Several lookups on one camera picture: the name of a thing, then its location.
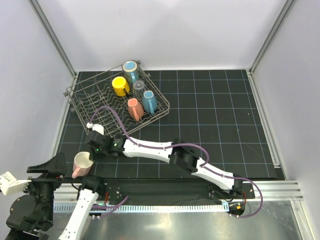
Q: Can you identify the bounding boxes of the blue butterfly mug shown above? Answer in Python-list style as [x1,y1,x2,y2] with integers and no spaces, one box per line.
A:
[122,61,139,84]

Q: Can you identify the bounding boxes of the aluminium frame post left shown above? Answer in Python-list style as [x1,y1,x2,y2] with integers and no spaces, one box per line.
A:
[28,0,77,77]

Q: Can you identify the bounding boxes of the aluminium frame post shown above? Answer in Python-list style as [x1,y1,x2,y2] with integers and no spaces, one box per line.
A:
[28,0,77,77]
[249,0,296,75]

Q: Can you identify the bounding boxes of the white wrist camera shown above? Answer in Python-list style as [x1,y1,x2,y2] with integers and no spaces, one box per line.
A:
[0,171,30,196]
[86,122,105,136]

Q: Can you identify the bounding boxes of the aluminium frame post right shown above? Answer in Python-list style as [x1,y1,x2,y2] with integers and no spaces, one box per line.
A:
[249,0,296,75]

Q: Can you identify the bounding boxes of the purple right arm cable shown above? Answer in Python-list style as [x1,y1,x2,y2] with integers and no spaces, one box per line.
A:
[89,105,264,219]

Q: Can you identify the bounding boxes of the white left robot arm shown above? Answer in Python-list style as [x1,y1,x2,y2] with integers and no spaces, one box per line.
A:
[0,152,106,240]

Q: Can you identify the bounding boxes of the black grid mat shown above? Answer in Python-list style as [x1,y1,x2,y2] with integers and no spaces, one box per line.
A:
[57,69,278,180]

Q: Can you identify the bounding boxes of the yellow mug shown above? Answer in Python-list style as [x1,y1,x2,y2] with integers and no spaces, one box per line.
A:
[111,76,130,97]

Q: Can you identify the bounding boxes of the pink mug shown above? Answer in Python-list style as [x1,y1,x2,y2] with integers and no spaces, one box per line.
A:
[127,98,145,122]
[71,151,94,179]

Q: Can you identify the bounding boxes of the white slotted cable duct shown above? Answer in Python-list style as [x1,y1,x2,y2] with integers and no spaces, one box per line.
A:
[53,203,229,215]

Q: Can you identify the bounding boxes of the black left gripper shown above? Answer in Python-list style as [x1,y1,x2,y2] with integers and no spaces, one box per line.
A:
[20,151,67,225]

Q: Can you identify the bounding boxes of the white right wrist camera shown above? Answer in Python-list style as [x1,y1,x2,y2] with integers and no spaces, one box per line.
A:
[86,122,105,136]

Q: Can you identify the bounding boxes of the grey wire dish rack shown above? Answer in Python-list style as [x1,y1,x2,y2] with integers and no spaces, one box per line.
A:
[63,60,170,134]

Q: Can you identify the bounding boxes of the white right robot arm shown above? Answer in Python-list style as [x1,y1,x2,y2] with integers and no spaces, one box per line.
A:
[86,130,244,199]

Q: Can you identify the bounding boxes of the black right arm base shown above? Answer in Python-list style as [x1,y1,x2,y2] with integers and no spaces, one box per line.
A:
[208,183,256,201]

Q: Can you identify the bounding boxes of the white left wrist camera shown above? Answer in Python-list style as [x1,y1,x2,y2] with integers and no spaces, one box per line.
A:
[0,171,30,196]

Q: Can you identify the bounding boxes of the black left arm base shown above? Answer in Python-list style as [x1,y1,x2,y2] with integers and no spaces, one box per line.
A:
[97,178,124,203]

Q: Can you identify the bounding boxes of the clear glass cup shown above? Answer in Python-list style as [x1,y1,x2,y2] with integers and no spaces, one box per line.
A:
[132,80,147,98]

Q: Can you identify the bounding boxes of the blue flower mug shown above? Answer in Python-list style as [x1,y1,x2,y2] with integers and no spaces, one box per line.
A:
[142,90,157,115]

